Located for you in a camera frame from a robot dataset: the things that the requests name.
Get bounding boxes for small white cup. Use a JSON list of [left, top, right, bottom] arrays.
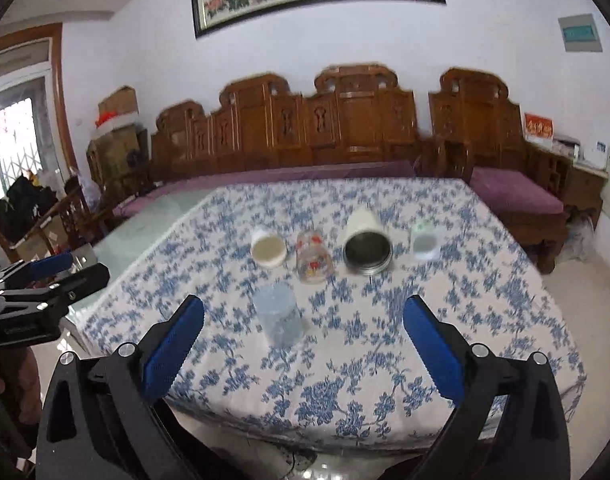
[[250, 228, 288, 268]]

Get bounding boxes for grey wall electrical panel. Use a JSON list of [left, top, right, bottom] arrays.
[[557, 12, 604, 54]]

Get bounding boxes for floral printed glass cup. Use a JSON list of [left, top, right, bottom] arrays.
[[295, 230, 334, 285]]

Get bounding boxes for large brown cardboard box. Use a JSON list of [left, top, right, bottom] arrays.
[[86, 126, 150, 192]]

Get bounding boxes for plastic bag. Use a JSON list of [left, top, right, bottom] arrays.
[[557, 210, 598, 267]]

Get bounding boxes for barred window door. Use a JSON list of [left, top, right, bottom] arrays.
[[0, 74, 56, 213]]

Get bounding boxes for red wall sign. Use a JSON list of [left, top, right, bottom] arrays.
[[524, 112, 554, 141]]

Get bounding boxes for long purple seat cushion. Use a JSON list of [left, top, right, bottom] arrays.
[[112, 160, 418, 219]]

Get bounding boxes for carved wooden armchair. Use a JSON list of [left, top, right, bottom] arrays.
[[427, 66, 570, 276]]

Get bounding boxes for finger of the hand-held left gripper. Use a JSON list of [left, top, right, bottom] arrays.
[[0, 251, 75, 292], [0, 262, 111, 319]]

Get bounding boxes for pile of dark bags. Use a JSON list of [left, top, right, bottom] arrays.
[[0, 174, 60, 242]]

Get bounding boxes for small translucent green-tinted cup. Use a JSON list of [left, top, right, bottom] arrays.
[[410, 224, 440, 261]]

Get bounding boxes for clear bluish plastic cup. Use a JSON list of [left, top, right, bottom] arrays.
[[253, 283, 306, 350]]

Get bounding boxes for person's left hand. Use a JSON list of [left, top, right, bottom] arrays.
[[0, 346, 43, 443]]

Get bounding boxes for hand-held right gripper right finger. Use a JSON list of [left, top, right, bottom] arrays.
[[402, 294, 572, 480]]

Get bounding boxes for wooden side table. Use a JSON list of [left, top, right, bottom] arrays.
[[527, 137, 610, 233]]

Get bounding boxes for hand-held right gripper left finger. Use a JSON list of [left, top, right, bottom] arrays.
[[35, 294, 206, 480]]

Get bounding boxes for blue floral tablecloth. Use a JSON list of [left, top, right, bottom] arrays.
[[80, 177, 588, 453]]

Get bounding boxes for white box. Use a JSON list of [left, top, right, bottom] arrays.
[[582, 142, 610, 171]]

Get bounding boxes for square purple seat cushion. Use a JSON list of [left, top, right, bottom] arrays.
[[470, 166, 566, 216]]

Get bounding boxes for wooden chair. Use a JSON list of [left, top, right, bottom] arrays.
[[0, 185, 112, 262]]

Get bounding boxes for carved wooden sofa bench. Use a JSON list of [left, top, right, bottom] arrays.
[[112, 63, 473, 226]]

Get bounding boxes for white steel-lined thermos cup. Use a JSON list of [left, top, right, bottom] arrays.
[[343, 205, 394, 277]]

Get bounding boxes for black cable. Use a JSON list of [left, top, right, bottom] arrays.
[[279, 447, 316, 479]]

